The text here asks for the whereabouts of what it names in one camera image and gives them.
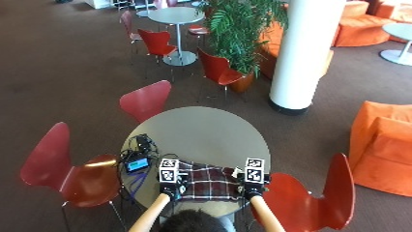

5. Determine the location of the person's left hand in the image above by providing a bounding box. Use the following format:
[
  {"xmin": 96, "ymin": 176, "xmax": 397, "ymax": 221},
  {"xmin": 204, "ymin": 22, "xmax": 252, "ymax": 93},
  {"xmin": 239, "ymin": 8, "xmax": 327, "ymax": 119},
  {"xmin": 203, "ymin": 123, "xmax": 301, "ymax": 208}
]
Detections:
[{"xmin": 159, "ymin": 175, "xmax": 191, "ymax": 201}]

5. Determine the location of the black cable bundle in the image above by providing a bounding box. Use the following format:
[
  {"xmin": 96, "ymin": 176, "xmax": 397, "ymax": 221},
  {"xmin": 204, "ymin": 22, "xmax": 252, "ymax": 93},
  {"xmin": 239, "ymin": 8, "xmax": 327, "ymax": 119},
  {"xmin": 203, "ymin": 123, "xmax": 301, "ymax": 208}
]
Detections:
[{"xmin": 116, "ymin": 132, "xmax": 161, "ymax": 201}]

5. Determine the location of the orange upholstered bench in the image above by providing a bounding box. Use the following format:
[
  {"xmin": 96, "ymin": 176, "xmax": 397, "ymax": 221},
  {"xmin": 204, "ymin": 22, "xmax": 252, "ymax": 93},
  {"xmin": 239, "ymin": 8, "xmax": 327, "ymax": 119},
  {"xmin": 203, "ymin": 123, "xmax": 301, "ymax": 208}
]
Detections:
[{"xmin": 256, "ymin": 20, "xmax": 335, "ymax": 81}]

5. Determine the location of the green potted palm plant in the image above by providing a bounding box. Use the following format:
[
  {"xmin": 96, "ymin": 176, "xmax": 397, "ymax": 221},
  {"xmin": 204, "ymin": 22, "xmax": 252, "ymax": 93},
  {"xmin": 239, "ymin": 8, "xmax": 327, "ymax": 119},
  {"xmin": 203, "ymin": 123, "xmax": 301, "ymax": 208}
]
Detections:
[{"xmin": 197, "ymin": 0, "xmax": 289, "ymax": 77}]

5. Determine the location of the round grey pedestal table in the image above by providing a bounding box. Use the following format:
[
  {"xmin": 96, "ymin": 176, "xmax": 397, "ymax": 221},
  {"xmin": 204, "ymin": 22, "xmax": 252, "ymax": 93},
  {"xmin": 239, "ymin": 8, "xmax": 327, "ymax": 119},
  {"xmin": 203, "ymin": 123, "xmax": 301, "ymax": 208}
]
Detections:
[
  {"xmin": 379, "ymin": 22, "xmax": 412, "ymax": 68},
  {"xmin": 145, "ymin": 6, "xmax": 207, "ymax": 68}
]

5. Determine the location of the orange planter pot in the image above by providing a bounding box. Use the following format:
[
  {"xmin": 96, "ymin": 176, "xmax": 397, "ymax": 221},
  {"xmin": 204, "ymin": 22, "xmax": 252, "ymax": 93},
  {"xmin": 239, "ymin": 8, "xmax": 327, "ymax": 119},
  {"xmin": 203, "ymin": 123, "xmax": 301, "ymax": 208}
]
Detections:
[{"xmin": 227, "ymin": 71, "xmax": 257, "ymax": 95}]

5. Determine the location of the orange armchair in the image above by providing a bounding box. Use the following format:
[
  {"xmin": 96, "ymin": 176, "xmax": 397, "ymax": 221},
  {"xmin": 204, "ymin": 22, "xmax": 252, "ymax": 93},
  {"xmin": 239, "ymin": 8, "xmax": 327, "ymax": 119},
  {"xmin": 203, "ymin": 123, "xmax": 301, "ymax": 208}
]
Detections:
[{"xmin": 347, "ymin": 100, "xmax": 412, "ymax": 198}]

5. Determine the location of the dark plaid cloth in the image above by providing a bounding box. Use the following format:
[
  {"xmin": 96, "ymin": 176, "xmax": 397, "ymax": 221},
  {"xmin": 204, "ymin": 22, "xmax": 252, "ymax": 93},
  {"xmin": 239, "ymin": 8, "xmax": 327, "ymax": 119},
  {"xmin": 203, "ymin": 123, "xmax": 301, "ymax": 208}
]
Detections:
[{"xmin": 176, "ymin": 159, "xmax": 247, "ymax": 203}]

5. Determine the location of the person's right hand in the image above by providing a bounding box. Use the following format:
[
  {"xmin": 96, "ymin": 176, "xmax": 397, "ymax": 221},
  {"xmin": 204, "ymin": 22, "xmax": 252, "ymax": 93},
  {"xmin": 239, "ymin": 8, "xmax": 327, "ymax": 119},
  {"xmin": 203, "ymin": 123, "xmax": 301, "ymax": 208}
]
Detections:
[{"xmin": 233, "ymin": 170, "xmax": 272, "ymax": 199}]

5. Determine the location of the white marker cube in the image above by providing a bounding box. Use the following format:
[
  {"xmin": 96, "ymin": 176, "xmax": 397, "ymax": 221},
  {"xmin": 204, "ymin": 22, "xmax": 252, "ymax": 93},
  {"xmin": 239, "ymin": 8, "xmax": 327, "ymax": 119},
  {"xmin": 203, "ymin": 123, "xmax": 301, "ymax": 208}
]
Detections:
[
  {"xmin": 244, "ymin": 157, "xmax": 267, "ymax": 185},
  {"xmin": 157, "ymin": 158, "xmax": 180, "ymax": 184}
]

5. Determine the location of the the person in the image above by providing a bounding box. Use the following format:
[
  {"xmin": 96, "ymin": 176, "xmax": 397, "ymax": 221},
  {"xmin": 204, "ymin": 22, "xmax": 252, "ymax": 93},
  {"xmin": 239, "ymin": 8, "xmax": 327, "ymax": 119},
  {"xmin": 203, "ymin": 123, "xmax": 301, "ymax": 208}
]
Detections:
[{"xmin": 157, "ymin": 208, "xmax": 239, "ymax": 232}]

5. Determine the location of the red wooden chair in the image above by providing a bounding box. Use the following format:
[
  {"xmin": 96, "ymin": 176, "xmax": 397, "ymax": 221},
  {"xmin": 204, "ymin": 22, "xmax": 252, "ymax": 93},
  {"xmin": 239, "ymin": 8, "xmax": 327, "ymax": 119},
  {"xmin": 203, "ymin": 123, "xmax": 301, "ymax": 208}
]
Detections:
[
  {"xmin": 136, "ymin": 28, "xmax": 179, "ymax": 66},
  {"xmin": 187, "ymin": 24, "xmax": 211, "ymax": 46},
  {"xmin": 19, "ymin": 121, "xmax": 129, "ymax": 232},
  {"xmin": 119, "ymin": 79, "xmax": 172, "ymax": 124},
  {"xmin": 196, "ymin": 47, "xmax": 247, "ymax": 102},
  {"xmin": 249, "ymin": 152, "xmax": 357, "ymax": 232},
  {"xmin": 119, "ymin": 10, "xmax": 144, "ymax": 56}
]

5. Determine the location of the black device with blue screen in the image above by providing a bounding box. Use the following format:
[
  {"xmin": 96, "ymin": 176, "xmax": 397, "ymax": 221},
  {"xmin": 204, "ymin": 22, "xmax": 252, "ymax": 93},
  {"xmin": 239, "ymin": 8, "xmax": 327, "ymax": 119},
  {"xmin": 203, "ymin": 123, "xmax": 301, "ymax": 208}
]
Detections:
[{"xmin": 125, "ymin": 157, "xmax": 152, "ymax": 173}]

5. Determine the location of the orange round sofa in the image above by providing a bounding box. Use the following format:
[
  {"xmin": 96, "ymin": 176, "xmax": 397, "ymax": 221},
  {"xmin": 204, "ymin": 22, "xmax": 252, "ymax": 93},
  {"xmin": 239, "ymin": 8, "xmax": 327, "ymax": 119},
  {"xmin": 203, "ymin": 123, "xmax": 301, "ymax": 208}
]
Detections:
[{"xmin": 331, "ymin": 0, "xmax": 396, "ymax": 48}]

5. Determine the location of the white round pillar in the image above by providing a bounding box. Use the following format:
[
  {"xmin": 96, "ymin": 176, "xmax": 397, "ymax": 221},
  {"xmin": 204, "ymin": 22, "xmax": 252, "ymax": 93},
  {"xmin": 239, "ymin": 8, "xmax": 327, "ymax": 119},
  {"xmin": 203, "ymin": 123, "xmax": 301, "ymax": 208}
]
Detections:
[{"xmin": 267, "ymin": 0, "xmax": 348, "ymax": 116}]

